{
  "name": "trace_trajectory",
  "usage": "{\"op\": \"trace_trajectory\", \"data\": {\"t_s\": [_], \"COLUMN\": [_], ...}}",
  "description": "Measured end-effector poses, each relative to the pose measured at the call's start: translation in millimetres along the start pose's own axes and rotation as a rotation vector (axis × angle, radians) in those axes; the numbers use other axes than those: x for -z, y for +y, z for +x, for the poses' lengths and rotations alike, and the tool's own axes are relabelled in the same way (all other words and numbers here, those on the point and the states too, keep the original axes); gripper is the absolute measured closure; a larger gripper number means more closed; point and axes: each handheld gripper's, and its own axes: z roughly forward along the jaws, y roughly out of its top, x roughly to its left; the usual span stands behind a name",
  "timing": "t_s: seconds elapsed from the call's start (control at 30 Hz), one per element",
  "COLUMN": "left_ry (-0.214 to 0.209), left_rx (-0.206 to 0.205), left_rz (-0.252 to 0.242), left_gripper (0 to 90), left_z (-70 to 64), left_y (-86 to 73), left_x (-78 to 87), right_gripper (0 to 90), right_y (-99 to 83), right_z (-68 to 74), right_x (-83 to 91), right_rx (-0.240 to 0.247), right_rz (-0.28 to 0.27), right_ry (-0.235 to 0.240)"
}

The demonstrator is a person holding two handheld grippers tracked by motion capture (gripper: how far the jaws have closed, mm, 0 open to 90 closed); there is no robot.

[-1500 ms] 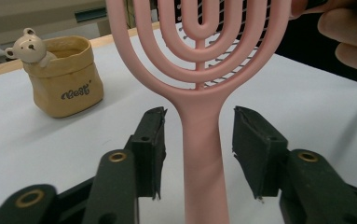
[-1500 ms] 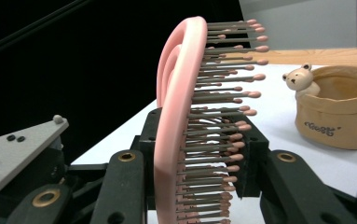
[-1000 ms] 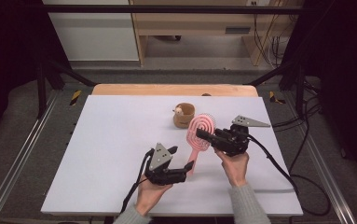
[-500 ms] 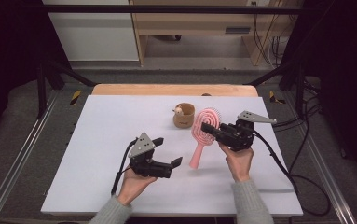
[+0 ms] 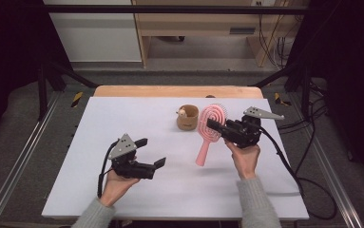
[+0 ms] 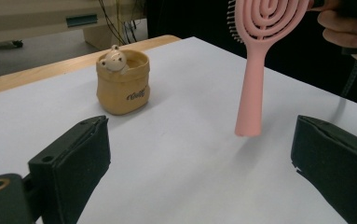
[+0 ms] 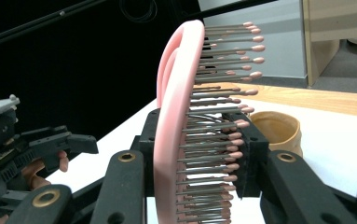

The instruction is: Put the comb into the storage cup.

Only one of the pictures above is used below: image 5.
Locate black frame strut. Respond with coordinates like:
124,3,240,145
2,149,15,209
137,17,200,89
249,61,313,120
36,60,99,122

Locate pink hairbrush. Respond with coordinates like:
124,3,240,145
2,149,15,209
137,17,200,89
195,104,228,167

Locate person's left hand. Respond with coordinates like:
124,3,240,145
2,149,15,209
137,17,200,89
99,156,142,208

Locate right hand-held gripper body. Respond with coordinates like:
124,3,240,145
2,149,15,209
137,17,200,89
225,106,285,149

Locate person's right hand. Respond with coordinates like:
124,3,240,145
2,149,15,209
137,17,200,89
225,139,261,181

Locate black floor cables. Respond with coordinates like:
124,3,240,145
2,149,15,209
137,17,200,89
278,79,330,174

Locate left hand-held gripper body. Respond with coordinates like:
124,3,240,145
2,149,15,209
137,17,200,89
107,133,157,181

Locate light wooden desk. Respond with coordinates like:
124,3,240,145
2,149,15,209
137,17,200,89
131,0,301,68

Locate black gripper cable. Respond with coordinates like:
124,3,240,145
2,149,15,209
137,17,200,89
97,141,121,200
259,125,338,221

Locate hanging black cable bundle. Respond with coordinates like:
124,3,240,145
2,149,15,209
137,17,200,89
257,1,297,69

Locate white cabinet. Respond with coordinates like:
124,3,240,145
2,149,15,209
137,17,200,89
43,0,143,63

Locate yellow black floor tape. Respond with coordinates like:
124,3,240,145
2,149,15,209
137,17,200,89
274,92,293,107
70,91,85,108

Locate aluminium floor rail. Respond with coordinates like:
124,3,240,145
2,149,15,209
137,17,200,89
309,136,364,228
0,91,62,228

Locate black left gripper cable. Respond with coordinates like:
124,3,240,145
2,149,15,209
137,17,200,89
97,141,121,200

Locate black curtain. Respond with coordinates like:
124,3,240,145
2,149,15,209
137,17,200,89
286,0,364,185
0,0,73,150

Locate black horizontal frame bar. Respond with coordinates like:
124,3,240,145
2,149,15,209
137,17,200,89
43,4,311,15

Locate brown cup with animal figure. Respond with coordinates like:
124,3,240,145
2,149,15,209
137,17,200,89
176,104,200,131

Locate wooden table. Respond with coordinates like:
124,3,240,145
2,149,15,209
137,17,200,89
93,85,264,100

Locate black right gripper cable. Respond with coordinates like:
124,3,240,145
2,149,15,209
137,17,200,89
259,125,338,221

